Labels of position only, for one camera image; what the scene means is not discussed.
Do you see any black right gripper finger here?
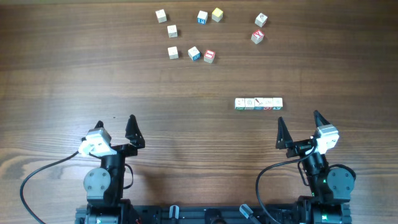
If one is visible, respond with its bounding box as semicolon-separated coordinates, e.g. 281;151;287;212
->
313;110;330;128
275;117;294;149

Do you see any wooden block green top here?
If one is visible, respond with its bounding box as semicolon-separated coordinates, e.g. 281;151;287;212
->
272;98;283;110

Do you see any wooden block plain back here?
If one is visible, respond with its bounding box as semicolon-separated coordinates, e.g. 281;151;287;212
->
244;98;255;110

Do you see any wooden block green side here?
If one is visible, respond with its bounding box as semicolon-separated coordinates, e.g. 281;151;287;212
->
234;98;246;110

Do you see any wooden block red side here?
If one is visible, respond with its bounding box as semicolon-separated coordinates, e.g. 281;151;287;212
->
168;47;179;60

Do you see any wooden block red X top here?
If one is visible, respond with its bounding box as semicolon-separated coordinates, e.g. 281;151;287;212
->
251;30;264;44

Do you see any wooden block red 9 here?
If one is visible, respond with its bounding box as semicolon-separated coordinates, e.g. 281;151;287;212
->
255;13;268;27

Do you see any wooden block yellow top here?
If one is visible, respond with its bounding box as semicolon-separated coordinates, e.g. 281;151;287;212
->
197;11;208;24

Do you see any wooden block yellow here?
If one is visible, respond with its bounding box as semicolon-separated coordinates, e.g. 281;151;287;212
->
197;11;208;24
211;7;223;22

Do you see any wooden block blue D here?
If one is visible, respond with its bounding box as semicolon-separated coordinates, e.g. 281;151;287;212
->
263;98;273;110

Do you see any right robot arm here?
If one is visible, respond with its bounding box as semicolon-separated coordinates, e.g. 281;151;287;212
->
275;111;356;224

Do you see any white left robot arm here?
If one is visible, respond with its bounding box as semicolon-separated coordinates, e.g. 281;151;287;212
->
75;114;145;224

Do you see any wooden block blue side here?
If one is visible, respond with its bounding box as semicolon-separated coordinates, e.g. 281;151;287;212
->
188;46;201;61

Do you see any wooden block green J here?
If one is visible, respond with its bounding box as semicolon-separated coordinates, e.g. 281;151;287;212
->
167;25;178;38

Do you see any wooden block far left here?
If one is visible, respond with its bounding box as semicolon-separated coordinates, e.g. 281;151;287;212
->
155;9;167;23

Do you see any wooden block yellow back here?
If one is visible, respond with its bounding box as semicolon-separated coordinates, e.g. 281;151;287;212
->
211;7;223;22

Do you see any black mounting rail base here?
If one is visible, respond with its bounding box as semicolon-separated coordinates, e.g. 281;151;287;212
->
75;203;353;224

